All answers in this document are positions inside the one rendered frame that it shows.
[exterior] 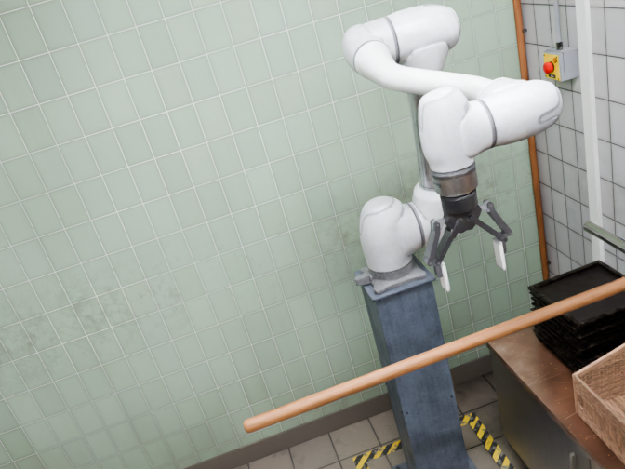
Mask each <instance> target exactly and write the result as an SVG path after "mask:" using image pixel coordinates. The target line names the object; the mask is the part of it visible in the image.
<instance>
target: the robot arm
mask: <svg viewBox="0 0 625 469"><path fill-rule="evenodd" d="M460 33H461V28H460V22H459V17H458V15H457V13H456V12H455V10H454V9H452V8H451V7H444V6H440V5H433V4H429V5H421V6H417V7H410V8H406V9H403V10H400V11H396V12H394V13H392V14H391V15H388V16H386V17H383V18H379V19H376V20H372V21H370V22H366V23H364V24H357V25H354V26H353V27H351V28H350V29H348V30H347V31H346V33H345V34H344V35H343V38H342V51H343V56H344V58H345V60H346V61H347V63H348V64H349V65H350V67H351V68H352V69H353V70H354V71H355V72H356V73H358V74H360V75H361V76H363V78H366V79H368V80H370V81H372V82H374V83H376V84H378V85H379V86H381V87H385V88H387V89H389V90H393V91H397V92H403V93H407V94H408V101H409V108H410V114H411V122H412V128H413V135H414V142H415V149H416V156H417V163H418V170H419V182H418V183H417V185H416V186H415V188H414V193H413V197H412V202H410V203H407V204H402V203H401V202H400V201H399V200H398V199H396V198H393V197H390V196H379V197H375V198H373V199H371V200H369V201H368V202H366V203H365V205H364V207H363V208H362V210H361V214H360V219H359V235H360V241H361V245H362V250H363V252H364V256H365V258H366V263H367V266H366V267H363V268H362V269H361V275H358V276H357V277H356V278H355V279H354V281H355V282H356V285H357V286H362V285H367V284H371V286H372V287H373V288H374V292H375V294H382V293H384V292H385V291H387V290H390V289H393V288H397V287H400V286H402V285H405V284H408V283H411V282H414V281H417V280H421V279H425V278H426V277H427V275H426V272H425V271H423V270H421V269H420V268H419V267H418V266H417V265H416V264H415V263H414V259H413V256H412V254H413V253H415V252H416V251H417V250H418V249H420V248H423V247H426V250H425V254H424V258H423V261H424V262H425V263H426V264H427V265H429V266H432V265H433V269H434V272H435V275H436V276H437V277H438V278H440V280H441V284H442V287H443V288H444V289H445V290H446V291H447V292H449V291H450V286H449V282H448V277H447V273H446V268H445V264H444V263H443V259H444V257H445V255H446V253H447V251H448V249H449V247H450V245H451V243H452V241H453V239H454V238H456V236H458V235H461V234H463V233H465V232H466V231H468V230H471V229H473V227H474V226H475V225H478V226H480V227H481V228H483V229H484V230H486V231H487V232H489V233H490V234H492V235H493V236H495V237H496V238H495V237H494V238H493V239H492V240H493V246H494V251H495V256H496V262H497V266H498V267H499V268H501V269H502V270H503V271H504V270H506V263H505V258H504V253H506V252H507V249H506V242H507V241H508V238H507V237H508V236H511V235H512V230H511V229H510V228H509V226H508V225H507V224H506V223H505V221H504V220H503V219H502V218H501V217H500V215H499V214H498V213H497V212H496V210H495V207H494V204H493V203H492V202H490V201H488V200H487V199H485V200H484V201H483V203H482V204H480V205H479V204H478V197H477V192H476V187H477V186H478V183H479V182H478V177H477V171H476V164H475V161H474V158H475V157H476V156H477V155H478V154H480V153H482V152H484V151H486V150H488V149H491V148H494V147H498V146H503V145H508V144H512V143H515V142H518V141H522V140H525V139H528V138H530V137H533V136H535V135H537V134H539V133H540V132H542V131H544V130H546V129H547V128H549V127H550V126H552V125H553V124H554V123H555V122H556V121H557V120H558V118H559V116H560V114H561V112H562V110H563V100H562V95H561V93H560V91H559V89H558V88H557V87H556V86H555V85H554V84H553V83H551V82H548V81H543V80H531V81H525V80H515V79H510V78H506V77H502V78H498V79H495V80H490V79H487V78H484V77H481V76H476V75H469V74H456V73H449V72H441V71H442V70H443V69H444V67H445V61H446V57H447V54H448V50H449V49H451V48H453V47H454V46H455V45H456V44H457V42H458V40H459V37H460ZM482 211H484V212H486V213H487V214H488V215H489V216H490V218H491V219H492V220H493V221H494V222H495V224H496V225H497V226H498V227H499V229H500V230H501V232H497V231H496V230H494V229H493V228H491V227H490V226H488V225H487V224H485V223H484V222H482V221H480V220H479V217H480V214H481V212H482ZM438 243H439V245H438ZM437 246H438V247H437Z"/></svg>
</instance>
